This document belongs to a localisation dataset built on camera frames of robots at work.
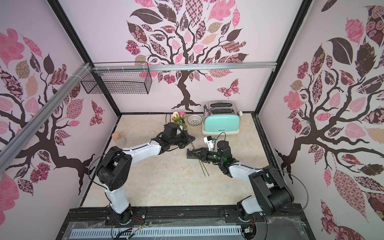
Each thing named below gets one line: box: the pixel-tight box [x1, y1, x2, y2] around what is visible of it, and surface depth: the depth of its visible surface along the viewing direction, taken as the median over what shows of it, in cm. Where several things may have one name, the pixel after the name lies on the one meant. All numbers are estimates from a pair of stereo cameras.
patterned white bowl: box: [187, 114, 203, 126], surface depth 116 cm
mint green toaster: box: [201, 100, 241, 136], surface depth 101 cm
